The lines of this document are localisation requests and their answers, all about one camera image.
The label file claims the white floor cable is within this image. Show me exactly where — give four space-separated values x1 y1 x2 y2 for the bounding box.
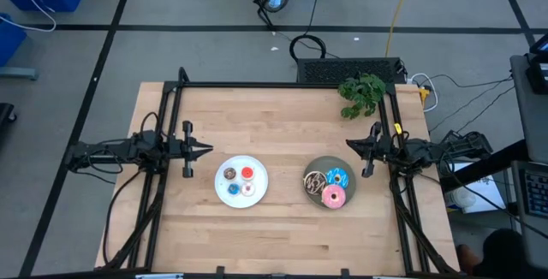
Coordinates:
0 0 65 33

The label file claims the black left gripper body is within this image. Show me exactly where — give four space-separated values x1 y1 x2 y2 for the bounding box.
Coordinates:
164 120 196 179

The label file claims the black aluminium table frame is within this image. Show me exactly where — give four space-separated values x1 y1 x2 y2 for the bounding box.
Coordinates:
98 66 460 276

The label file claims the white paper sheet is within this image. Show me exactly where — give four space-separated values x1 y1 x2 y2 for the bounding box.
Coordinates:
444 161 507 215

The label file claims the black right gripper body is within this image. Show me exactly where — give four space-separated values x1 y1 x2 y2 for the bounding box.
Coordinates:
360 121 397 179

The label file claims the large blue donut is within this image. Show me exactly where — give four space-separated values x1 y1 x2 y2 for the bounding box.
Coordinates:
325 166 350 191

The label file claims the green potted plant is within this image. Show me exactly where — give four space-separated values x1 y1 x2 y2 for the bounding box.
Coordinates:
337 72 388 121

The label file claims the yellow hanging cable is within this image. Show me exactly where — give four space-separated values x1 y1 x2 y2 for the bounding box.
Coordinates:
384 0 417 58

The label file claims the grey desk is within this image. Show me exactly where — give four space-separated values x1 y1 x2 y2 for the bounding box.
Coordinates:
509 53 548 165

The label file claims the white round plate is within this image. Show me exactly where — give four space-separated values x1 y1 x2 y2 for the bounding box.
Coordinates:
213 154 270 210

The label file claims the black keyboard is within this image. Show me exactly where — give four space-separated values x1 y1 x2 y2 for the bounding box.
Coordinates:
523 169 548 221

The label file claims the grey round plate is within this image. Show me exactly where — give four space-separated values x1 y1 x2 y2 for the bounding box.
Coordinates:
301 155 358 211

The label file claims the large pink donut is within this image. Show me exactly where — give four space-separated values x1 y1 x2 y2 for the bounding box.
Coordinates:
320 183 348 211

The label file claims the white power cable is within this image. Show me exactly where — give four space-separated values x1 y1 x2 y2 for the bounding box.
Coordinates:
408 72 440 114

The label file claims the person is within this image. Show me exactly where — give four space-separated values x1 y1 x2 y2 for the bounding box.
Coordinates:
455 227 539 279

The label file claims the large chocolate drizzle donut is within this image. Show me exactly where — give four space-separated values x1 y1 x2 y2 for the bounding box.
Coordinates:
302 170 329 197

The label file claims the coiled black cable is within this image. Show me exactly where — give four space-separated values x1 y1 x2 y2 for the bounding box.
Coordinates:
289 33 328 62

